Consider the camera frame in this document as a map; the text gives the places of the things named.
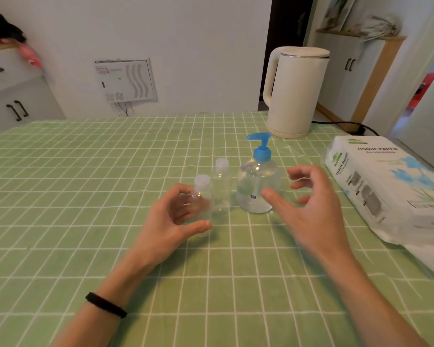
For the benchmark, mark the person's left hand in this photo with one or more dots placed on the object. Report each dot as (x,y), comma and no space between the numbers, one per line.
(159,231)

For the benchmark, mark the person's right hand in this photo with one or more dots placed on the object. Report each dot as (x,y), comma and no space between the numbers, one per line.
(318,224)

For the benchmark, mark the small clear plastic bottle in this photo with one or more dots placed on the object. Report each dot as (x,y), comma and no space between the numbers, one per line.
(221,184)
(202,182)

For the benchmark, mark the large clear bottle blue pump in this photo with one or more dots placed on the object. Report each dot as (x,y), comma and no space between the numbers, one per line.
(253,184)

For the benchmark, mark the person's left forearm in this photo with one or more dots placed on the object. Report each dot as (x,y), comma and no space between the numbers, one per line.
(105,303)

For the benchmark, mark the person's right forearm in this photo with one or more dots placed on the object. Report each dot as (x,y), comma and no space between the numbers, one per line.
(369,303)

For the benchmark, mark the white tissue paper pack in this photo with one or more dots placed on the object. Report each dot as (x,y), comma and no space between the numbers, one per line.
(383,184)

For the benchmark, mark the black wrist band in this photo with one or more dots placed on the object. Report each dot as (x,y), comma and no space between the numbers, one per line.
(106,306)

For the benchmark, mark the green checked tablecloth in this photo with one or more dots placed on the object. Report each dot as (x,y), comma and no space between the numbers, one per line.
(58,213)

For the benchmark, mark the cream electric kettle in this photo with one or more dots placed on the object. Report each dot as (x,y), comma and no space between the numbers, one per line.
(296,97)

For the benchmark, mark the white door wooden side cabinet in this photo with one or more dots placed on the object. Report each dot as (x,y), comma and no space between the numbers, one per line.
(347,79)

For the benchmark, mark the red object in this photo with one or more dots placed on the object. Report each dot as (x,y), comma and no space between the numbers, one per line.
(421,92)

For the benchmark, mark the crumpled grey paper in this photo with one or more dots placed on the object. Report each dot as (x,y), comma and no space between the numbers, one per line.
(379,27)

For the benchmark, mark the wooden top white cabinet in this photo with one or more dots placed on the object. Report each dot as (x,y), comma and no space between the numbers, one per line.
(7,90)

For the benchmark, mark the leaning framed picture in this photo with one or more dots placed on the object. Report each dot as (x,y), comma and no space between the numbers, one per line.
(338,12)

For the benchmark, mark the pink hanging item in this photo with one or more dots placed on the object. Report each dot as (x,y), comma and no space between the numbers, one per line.
(32,55)

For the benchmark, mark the black hanging item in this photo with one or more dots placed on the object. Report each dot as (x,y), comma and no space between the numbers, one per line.
(3,27)

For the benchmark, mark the white wall panel cover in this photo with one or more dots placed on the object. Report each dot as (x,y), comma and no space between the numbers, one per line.
(126,81)

